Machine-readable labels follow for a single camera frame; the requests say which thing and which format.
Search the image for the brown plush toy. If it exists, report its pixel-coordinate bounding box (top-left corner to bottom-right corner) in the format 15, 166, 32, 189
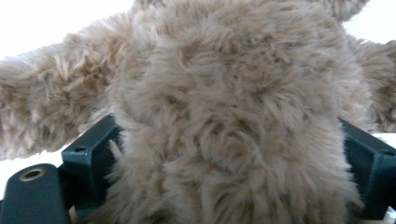
0, 0, 396, 224

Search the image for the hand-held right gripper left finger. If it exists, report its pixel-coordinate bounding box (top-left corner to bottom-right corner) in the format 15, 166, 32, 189
61, 114, 125, 218

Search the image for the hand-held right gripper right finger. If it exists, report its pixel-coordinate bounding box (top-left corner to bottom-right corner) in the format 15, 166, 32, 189
337, 117, 396, 220

